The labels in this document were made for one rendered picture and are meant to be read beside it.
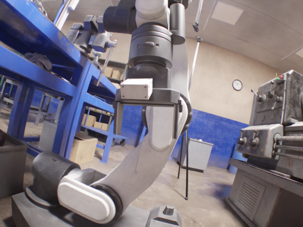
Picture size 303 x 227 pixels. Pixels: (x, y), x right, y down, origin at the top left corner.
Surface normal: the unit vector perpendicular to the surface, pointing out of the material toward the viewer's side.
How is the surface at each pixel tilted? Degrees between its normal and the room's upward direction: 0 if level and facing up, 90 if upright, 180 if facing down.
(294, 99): 90
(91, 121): 90
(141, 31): 94
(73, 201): 90
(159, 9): 116
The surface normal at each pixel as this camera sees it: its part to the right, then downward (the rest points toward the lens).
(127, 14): -0.22, 0.26
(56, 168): 0.08, -0.76
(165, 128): -0.13, -0.12
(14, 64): 0.96, 0.26
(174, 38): -0.07, 0.99
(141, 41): -0.39, -0.14
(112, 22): -0.29, 0.65
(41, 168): -0.08, -0.57
